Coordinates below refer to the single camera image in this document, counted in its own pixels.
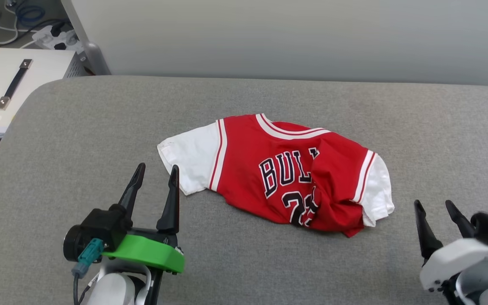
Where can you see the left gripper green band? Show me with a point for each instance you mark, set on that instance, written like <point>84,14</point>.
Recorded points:
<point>151,252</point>

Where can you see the grey metal partition post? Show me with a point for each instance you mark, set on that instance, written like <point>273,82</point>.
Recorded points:
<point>93,55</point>

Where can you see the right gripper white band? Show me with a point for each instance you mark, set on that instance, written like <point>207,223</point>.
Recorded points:
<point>451,258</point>

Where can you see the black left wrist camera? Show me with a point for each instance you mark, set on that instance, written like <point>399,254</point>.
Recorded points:
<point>95,228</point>

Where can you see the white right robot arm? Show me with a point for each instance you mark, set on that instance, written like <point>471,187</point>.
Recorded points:
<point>481,279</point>

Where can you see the grey fabric sofa cushion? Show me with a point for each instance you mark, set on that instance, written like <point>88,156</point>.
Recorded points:
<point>79,140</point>

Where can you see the red Bulls 23 jersey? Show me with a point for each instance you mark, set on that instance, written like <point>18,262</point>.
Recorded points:
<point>248,169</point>

